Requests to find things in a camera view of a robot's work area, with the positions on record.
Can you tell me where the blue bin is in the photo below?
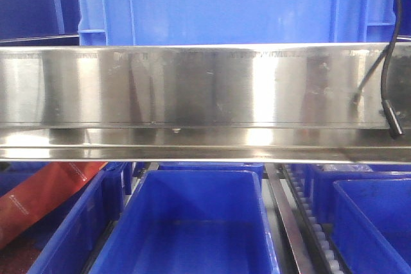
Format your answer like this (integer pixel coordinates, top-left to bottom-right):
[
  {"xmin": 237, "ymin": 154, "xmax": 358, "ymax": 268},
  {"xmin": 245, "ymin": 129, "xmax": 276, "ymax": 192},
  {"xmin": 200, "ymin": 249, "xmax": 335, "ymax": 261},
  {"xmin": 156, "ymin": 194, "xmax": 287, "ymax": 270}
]
[
  {"xmin": 91, "ymin": 171, "xmax": 279, "ymax": 273},
  {"xmin": 331, "ymin": 179, "xmax": 410, "ymax": 273},
  {"xmin": 1, "ymin": 162, "xmax": 132, "ymax": 273},
  {"xmin": 304, "ymin": 164, "xmax": 410, "ymax": 224},
  {"xmin": 151, "ymin": 162, "xmax": 265, "ymax": 196}
]

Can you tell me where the blue bin lower right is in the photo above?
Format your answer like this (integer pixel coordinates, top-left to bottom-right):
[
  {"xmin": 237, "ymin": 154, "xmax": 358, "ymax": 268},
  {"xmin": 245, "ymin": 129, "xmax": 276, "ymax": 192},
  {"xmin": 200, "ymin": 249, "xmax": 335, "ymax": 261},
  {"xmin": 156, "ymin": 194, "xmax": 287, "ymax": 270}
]
[{"xmin": 331, "ymin": 179, "xmax": 410, "ymax": 273}]

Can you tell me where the stainless steel shelf beam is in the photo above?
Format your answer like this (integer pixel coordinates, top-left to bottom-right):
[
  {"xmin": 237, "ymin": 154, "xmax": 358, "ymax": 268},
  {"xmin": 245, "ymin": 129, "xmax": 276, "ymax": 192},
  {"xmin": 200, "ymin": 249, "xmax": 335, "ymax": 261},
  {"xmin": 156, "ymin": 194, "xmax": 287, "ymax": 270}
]
[{"xmin": 1, "ymin": 43, "xmax": 410, "ymax": 164}]

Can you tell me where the blue bin rear centre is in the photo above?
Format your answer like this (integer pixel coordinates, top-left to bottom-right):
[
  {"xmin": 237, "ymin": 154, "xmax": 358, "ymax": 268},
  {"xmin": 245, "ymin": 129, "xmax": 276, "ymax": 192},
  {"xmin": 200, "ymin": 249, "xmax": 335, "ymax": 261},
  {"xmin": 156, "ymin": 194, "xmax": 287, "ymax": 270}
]
[{"xmin": 151, "ymin": 162, "xmax": 265, "ymax": 196}]

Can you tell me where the red packaging bag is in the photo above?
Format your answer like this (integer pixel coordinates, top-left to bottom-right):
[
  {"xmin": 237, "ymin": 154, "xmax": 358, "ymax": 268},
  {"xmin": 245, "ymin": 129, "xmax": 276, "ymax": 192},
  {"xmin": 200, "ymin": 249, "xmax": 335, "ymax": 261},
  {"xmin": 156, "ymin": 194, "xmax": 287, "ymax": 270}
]
[{"xmin": 0, "ymin": 162, "xmax": 109, "ymax": 251}]

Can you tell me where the blue bin centre lower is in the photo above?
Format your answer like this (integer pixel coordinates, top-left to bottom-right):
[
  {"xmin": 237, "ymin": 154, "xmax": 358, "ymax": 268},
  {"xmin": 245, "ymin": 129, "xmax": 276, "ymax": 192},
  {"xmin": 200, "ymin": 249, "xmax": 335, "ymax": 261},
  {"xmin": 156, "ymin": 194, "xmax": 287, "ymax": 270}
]
[{"xmin": 91, "ymin": 171, "xmax": 279, "ymax": 273}]

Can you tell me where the dark blue crate upper left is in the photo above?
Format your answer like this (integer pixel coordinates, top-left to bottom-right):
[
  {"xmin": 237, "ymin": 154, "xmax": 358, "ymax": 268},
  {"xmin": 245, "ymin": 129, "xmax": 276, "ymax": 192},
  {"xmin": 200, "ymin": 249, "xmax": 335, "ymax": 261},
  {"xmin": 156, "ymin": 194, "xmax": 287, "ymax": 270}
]
[{"xmin": 1, "ymin": 0, "xmax": 80, "ymax": 46}]

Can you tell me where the large blue crate upper shelf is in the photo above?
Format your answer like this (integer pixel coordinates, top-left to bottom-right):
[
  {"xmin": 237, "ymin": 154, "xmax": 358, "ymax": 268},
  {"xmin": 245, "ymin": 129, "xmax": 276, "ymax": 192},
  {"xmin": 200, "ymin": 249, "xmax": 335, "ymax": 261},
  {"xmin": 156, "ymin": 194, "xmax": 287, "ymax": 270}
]
[{"xmin": 78, "ymin": 0, "xmax": 395, "ymax": 46}]

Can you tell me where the blue bin lower left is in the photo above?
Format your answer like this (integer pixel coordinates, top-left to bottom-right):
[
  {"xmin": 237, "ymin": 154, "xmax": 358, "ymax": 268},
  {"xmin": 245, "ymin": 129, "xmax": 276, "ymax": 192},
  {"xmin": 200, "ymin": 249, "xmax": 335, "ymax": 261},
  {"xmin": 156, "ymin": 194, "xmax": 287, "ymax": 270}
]
[{"xmin": 1, "ymin": 162, "xmax": 132, "ymax": 273}]

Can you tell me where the blue bin rear right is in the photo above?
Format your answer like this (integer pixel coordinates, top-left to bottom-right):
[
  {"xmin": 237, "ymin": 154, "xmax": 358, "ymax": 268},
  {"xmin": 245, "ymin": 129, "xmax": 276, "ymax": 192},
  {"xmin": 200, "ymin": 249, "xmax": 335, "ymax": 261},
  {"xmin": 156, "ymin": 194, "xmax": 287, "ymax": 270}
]
[{"xmin": 304, "ymin": 164, "xmax": 410, "ymax": 224}]

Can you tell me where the steel roller track rail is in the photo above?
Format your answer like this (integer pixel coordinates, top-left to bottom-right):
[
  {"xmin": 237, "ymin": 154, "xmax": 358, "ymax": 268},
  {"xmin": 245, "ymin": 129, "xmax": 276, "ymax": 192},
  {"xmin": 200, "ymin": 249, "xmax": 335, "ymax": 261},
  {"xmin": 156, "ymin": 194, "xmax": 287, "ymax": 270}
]
[{"xmin": 262, "ymin": 163, "xmax": 350, "ymax": 273}]

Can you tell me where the black cable with plug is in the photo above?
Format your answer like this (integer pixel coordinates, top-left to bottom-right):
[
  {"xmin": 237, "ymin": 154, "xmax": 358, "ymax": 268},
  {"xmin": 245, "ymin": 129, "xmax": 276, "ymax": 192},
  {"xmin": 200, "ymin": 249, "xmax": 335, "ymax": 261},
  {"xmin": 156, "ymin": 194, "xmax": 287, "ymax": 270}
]
[{"xmin": 380, "ymin": 0, "xmax": 405, "ymax": 139}]

